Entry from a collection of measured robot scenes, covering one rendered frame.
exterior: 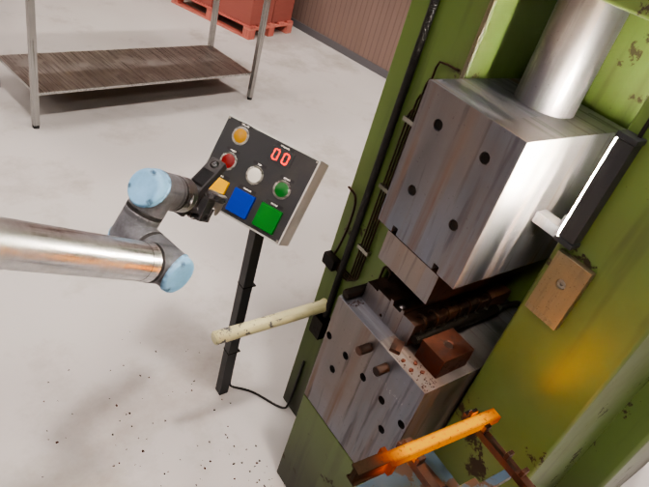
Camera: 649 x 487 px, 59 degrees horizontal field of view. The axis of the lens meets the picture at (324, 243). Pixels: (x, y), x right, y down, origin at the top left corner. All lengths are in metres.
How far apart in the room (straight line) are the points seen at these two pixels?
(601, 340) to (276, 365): 1.61
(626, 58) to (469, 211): 0.59
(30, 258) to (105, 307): 1.76
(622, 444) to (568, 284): 0.77
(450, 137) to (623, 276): 0.47
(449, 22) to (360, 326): 0.82
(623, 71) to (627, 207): 0.48
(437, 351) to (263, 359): 1.29
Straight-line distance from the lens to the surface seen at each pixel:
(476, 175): 1.30
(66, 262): 1.09
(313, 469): 2.08
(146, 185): 1.33
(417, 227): 1.44
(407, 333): 1.56
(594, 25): 1.40
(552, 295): 1.39
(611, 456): 2.06
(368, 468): 1.22
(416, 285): 1.48
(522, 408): 1.58
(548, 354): 1.47
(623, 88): 1.67
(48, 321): 2.75
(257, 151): 1.75
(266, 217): 1.70
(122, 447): 2.33
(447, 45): 1.54
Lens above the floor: 1.96
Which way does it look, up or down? 35 degrees down
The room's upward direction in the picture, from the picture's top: 17 degrees clockwise
